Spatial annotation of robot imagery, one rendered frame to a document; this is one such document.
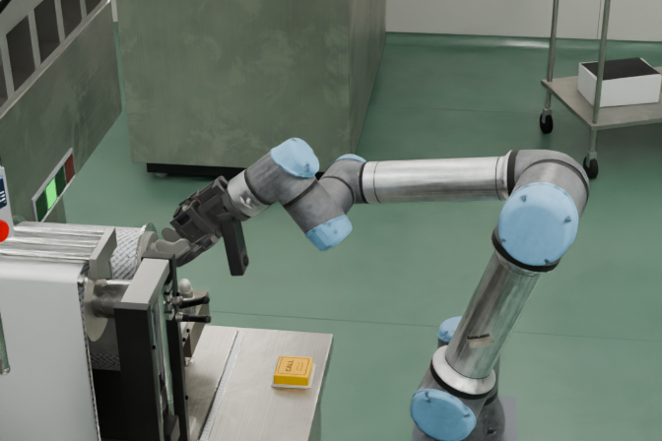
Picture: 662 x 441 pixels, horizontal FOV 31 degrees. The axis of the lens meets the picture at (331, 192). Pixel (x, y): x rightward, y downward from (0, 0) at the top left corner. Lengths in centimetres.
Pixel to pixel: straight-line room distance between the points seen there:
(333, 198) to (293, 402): 53
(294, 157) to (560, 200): 45
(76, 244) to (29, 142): 67
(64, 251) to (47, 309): 9
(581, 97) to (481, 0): 139
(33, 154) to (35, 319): 71
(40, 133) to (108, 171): 282
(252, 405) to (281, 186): 57
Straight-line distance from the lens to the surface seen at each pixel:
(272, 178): 199
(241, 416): 238
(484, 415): 228
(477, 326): 200
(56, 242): 188
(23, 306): 188
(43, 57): 261
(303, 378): 243
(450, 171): 204
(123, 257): 215
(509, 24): 669
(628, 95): 538
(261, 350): 255
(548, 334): 423
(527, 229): 185
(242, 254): 211
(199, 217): 206
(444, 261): 460
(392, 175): 207
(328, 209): 201
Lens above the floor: 237
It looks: 28 degrees down
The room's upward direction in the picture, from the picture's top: 1 degrees counter-clockwise
